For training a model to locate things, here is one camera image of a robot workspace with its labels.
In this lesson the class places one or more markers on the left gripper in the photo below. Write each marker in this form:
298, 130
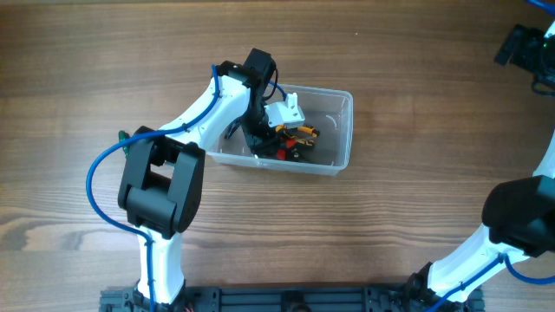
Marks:
264, 141

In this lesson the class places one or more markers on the black red screwdriver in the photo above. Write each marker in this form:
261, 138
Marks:
270, 148

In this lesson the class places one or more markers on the red handle wire stripper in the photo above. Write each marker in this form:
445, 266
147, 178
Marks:
292, 155

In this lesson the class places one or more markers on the orange black needle-nose pliers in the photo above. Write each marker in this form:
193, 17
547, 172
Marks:
303, 136

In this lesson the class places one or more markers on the green handle screwdriver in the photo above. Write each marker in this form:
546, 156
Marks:
122, 137

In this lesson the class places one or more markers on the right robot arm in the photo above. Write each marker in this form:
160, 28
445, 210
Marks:
517, 221

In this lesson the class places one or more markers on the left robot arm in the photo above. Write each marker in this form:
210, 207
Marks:
162, 180

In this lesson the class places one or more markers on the clear plastic container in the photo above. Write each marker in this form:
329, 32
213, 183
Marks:
330, 111

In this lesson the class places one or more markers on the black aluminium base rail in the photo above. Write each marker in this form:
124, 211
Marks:
214, 299

